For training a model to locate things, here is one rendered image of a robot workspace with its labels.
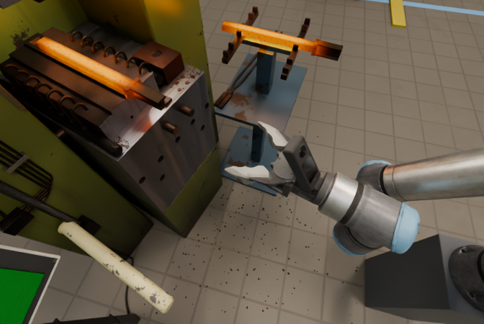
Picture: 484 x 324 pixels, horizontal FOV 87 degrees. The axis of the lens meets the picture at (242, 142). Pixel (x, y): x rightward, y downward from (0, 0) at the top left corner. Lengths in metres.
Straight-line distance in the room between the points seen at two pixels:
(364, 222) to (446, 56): 2.54
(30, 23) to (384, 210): 1.11
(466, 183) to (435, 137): 1.64
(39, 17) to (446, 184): 1.20
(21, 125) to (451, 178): 0.91
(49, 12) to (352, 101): 1.86
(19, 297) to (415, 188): 0.74
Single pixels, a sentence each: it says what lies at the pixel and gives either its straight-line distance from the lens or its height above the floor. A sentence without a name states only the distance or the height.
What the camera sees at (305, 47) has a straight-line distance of 0.95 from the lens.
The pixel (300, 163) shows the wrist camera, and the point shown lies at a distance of 0.47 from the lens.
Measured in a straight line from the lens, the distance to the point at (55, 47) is 0.93.
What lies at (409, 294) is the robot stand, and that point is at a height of 0.40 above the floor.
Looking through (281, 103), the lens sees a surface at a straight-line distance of 1.11.
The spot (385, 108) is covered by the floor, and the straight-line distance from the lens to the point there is 2.21.
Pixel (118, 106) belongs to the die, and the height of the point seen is 0.99.
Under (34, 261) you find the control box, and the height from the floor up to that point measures 0.99.
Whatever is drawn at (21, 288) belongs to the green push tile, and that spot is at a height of 1.00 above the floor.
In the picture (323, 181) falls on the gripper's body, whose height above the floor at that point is 1.02.
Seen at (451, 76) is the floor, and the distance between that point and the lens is 2.77.
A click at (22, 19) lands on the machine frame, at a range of 1.10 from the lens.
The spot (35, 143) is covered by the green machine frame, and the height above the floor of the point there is 0.94.
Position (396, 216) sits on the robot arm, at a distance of 0.54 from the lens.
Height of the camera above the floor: 1.48
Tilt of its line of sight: 58 degrees down
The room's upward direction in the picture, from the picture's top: straight up
